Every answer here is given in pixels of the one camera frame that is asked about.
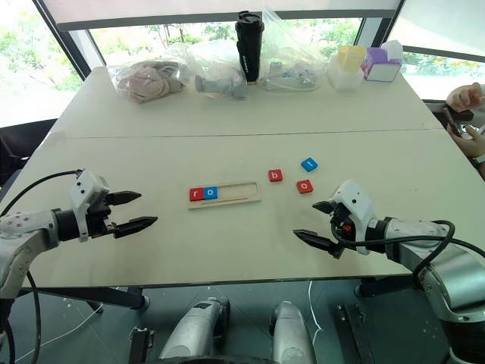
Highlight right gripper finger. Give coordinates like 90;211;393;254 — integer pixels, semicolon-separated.
292;228;346;260
311;200;335;215

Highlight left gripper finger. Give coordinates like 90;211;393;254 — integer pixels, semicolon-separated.
113;216;159;240
105;191;142;208

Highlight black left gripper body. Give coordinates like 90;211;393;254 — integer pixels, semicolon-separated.
86;192;118;240

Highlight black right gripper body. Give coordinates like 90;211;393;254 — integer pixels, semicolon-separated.
329;202;359;253

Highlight dark phone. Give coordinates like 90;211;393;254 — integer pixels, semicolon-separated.
443;106;474;138

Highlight wooden letter tray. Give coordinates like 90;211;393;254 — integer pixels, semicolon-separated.
186;180;263;212

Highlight silver rounded robot leg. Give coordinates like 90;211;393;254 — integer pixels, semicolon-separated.
268;300;316;364
158;297;231;361

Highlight person's left hand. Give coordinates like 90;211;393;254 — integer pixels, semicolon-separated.
452;123;485;158

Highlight person's right hand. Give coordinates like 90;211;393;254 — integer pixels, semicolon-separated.
446;82;485;114

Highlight black floor bar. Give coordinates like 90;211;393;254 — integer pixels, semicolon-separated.
334;303;377;364

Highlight black chair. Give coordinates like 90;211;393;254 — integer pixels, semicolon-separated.
0;118;58;190

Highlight plastic bag with pink cloth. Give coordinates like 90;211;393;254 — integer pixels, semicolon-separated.
107;59;189;105

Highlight clear plastic bag with parts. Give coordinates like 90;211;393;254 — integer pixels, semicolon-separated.
258;8;331;93

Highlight purple tissue box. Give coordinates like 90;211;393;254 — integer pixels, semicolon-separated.
361;39;404;83

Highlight yellow hexagonal container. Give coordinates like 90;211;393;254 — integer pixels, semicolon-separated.
336;45;367;74

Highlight plastic bag with grey items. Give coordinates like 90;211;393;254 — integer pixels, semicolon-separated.
170;39;250;101

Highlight black tumbler bottle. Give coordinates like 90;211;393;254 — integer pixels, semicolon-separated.
234;10;264;86

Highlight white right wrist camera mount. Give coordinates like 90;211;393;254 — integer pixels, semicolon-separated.
327;179;380;256

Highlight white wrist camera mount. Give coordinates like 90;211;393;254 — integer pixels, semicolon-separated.
327;179;380;256
70;169;111;244

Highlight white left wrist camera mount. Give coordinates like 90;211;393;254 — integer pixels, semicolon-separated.
70;169;111;244

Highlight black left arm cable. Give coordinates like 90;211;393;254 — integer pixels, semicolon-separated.
0;169;84;364

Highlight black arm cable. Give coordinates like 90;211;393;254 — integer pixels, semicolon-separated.
0;169;84;364
330;219;457;290

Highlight white floor cable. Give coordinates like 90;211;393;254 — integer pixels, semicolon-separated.
307;280;324;344

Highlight black table leg frame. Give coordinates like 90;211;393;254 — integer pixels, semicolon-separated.
353;278;418;299
20;285;151;312

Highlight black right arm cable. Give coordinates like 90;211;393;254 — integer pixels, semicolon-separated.
330;219;457;290

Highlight black metal bracket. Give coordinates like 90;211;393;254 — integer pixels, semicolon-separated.
127;327;155;364

